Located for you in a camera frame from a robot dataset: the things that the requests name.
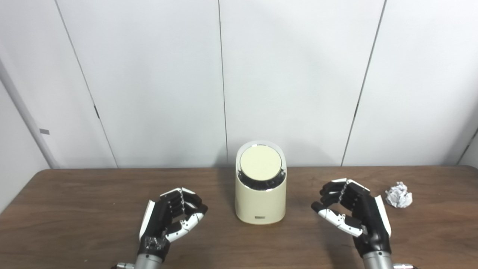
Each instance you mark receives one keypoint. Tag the white and black right hand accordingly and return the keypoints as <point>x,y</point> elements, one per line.
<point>369,220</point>

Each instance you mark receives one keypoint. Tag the white and black left hand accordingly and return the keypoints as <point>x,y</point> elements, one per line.
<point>157,220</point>

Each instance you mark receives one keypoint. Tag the white paper ball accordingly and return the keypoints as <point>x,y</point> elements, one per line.
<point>399,195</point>

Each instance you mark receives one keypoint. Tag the cream-colored lidded bin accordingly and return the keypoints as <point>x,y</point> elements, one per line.
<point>257,201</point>

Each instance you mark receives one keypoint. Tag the black wall panel hinge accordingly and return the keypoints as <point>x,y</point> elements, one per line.
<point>96,112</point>

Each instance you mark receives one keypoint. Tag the small grey wall label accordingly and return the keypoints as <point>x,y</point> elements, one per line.
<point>44,131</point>

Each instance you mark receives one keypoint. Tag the white wall pole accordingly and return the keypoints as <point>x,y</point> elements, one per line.
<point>26,116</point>

